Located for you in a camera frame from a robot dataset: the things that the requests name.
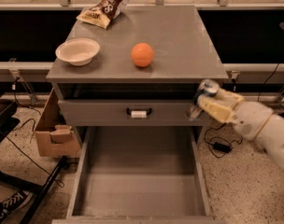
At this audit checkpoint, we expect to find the cardboard box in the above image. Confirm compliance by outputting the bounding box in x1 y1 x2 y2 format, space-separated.
35 91 81 158

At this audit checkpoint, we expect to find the black stand frame left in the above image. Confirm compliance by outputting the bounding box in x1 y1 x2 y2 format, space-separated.
0 105 69 224

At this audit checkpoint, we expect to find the grey drawer cabinet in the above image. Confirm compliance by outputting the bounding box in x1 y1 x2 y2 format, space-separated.
47 6 227 142

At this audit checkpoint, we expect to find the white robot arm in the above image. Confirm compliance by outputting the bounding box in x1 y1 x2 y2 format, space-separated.
197 89 284 171

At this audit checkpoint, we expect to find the open grey drawer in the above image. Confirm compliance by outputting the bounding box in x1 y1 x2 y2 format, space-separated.
51 126 226 224

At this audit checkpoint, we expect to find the black power adapter with cable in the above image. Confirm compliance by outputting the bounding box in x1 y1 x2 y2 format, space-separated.
204 124 243 159

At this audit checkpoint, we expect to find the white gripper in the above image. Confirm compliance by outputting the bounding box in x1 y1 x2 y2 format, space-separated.
198 89 273 141

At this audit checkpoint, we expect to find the brown chip bag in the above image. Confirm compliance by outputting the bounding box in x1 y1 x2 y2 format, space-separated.
77 0 130 29

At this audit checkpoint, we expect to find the orange fruit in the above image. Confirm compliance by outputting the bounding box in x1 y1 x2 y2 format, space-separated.
131 43 154 67

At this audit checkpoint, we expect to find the white bowl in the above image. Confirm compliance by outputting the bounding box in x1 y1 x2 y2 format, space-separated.
55 38 100 66

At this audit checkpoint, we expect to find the blue redbull can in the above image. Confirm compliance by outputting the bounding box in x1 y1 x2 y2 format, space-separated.
187 79 220 120

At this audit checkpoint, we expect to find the closed grey drawer with handle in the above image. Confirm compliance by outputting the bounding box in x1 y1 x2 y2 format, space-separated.
58 99 211 126

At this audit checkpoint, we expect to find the black white sneaker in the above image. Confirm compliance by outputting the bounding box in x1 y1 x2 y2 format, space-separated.
0 189 32 224

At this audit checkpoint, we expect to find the black cable on left floor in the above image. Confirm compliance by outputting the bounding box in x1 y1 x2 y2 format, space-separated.
0 77 65 189

